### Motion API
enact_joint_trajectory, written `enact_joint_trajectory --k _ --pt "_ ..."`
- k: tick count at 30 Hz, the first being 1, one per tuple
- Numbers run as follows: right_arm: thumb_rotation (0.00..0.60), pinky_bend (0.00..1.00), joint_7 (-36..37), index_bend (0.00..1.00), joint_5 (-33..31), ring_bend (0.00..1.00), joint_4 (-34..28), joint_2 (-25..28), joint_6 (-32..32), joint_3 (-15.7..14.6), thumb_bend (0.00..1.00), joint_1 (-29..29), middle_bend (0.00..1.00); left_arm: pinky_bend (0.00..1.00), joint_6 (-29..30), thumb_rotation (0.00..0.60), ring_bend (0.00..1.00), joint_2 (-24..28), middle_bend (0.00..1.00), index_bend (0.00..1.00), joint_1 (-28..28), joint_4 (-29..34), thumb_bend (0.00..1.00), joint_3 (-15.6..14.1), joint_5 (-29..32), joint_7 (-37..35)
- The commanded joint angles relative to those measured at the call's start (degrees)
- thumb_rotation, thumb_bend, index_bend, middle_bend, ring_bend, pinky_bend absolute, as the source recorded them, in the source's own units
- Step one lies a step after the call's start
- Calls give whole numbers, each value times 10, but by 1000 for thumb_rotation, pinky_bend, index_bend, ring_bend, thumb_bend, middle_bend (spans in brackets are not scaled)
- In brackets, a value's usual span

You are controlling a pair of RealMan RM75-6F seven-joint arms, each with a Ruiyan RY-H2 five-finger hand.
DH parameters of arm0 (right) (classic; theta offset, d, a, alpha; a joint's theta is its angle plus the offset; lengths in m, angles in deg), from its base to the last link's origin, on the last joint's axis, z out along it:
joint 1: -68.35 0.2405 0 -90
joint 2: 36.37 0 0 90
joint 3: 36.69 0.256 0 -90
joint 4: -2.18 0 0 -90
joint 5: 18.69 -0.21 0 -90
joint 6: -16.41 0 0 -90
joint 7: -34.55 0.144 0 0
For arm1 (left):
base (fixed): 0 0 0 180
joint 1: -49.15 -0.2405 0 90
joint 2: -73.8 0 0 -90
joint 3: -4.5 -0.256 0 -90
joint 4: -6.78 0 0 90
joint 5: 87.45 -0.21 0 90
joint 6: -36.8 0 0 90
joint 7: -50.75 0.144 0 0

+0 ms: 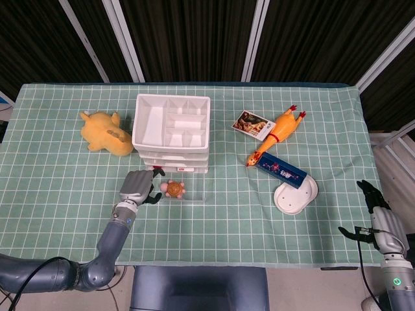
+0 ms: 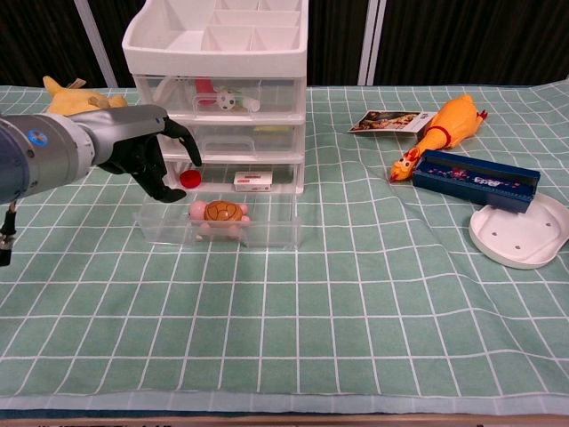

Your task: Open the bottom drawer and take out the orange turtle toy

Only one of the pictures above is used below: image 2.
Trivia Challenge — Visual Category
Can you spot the clear drawer with red cap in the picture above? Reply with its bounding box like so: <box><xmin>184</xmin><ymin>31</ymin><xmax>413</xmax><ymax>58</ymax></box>
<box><xmin>162</xmin><ymin>160</ymin><xmax>305</xmax><ymax>195</ymax></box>

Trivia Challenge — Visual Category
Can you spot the green checked tablecloth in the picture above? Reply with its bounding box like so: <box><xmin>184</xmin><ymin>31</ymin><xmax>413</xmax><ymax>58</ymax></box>
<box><xmin>0</xmin><ymin>79</ymin><xmax>569</xmax><ymax>413</ymax></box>

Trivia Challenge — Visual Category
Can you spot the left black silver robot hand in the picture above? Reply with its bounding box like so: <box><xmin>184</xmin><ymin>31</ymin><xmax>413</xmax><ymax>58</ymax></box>
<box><xmin>68</xmin><ymin>104</ymin><xmax>204</xmax><ymax>205</ymax></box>

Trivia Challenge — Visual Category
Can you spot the small soccer ball toy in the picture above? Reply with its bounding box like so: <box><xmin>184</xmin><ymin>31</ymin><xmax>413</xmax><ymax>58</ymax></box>
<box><xmin>216</xmin><ymin>88</ymin><xmax>237</xmax><ymax>112</ymax></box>

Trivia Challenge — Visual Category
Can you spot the clear drawer with ball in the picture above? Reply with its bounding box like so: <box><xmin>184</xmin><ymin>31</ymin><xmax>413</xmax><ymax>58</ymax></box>
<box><xmin>135</xmin><ymin>75</ymin><xmax>306</xmax><ymax>120</ymax></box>

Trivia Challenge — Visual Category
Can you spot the yellow rubber chicken toy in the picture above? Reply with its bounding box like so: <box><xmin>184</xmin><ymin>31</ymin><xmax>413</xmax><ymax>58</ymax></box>
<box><xmin>389</xmin><ymin>93</ymin><xmax>489</xmax><ymax>183</ymax></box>

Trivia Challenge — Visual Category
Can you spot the white metal frame post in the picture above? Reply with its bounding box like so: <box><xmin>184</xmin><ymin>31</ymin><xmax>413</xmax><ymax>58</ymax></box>
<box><xmin>73</xmin><ymin>0</ymin><xmax>119</xmax><ymax>88</ymax></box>
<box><xmin>357</xmin><ymin>0</ymin><xmax>389</xmax><ymax>86</ymax></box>

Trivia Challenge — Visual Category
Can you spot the clear drawer with turtle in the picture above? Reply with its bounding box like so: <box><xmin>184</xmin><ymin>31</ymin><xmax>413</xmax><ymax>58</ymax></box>
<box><xmin>134</xmin><ymin>190</ymin><xmax>301</xmax><ymax>249</ymax></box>

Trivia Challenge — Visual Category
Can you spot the yellow plush toy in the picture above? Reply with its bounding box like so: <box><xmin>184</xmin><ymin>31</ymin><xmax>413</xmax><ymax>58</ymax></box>
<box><xmin>43</xmin><ymin>76</ymin><xmax>130</xmax><ymax>117</ymax></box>

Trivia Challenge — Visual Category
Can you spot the red plastic item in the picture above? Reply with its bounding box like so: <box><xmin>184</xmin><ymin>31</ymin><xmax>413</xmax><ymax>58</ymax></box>
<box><xmin>194</xmin><ymin>78</ymin><xmax>215</xmax><ymax>107</ymax></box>

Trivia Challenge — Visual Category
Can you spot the white oval plastic tray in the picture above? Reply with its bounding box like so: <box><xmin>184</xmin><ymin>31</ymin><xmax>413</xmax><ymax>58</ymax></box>
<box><xmin>469</xmin><ymin>193</ymin><xmax>569</xmax><ymax>270</ymax></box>

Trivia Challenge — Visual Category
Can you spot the small white red box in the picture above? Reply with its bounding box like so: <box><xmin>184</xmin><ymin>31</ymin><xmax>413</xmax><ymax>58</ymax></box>
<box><xmin>232</xmin><ymin>171</ymin><xmax>274</xmax><ymax>192</ymax></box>

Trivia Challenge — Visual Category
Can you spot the white plastic drawer cabinet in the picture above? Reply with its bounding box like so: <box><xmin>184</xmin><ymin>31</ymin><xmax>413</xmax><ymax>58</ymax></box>
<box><xmin>122</xmin><ymin>0</ymin><xmax>309</xmax><ymax>196</ymax></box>

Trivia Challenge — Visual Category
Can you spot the picture postcard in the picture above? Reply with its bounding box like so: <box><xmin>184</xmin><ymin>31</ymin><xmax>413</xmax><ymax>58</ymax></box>
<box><xmin>348</xmin><ymin>110</ymin><xmax>437</xmax><ymax>135</ymax></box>

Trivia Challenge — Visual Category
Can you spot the pink brown turtle toy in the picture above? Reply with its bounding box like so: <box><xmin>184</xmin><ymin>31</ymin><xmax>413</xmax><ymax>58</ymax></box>
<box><xmin>188</xmin><ymin>199</ymin><xmax>252</xmax><ymax>244</ymax></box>

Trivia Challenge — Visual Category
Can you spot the long blue printed box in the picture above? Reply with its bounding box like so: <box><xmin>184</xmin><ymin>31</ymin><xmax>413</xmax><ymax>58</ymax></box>
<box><xmin>411</xmin><ymin>149</ymin><xmax>541</xmax><ymax>214</ymax></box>

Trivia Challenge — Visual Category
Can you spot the clear drawer with small case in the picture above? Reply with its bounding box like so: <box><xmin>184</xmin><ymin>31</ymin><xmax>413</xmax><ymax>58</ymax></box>
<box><xmin>162</xmin><ymin>123</ymin><xmax>306</xmax><ymax>157</ymax></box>

